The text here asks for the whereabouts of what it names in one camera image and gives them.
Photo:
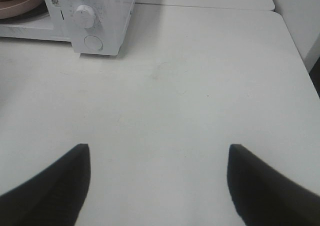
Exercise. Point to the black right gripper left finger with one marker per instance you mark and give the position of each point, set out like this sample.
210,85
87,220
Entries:
54,196

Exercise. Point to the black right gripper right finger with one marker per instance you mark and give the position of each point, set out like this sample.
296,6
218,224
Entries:
263,196

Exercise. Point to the round white door button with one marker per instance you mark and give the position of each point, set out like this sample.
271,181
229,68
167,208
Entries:
93,43

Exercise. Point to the pink round plate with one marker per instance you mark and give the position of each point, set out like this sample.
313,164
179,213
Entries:
13,8

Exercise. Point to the lower white microwave knob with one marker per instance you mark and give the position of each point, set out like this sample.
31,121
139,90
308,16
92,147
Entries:
84,17

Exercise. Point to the white microwave oven body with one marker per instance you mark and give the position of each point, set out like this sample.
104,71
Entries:
53,20

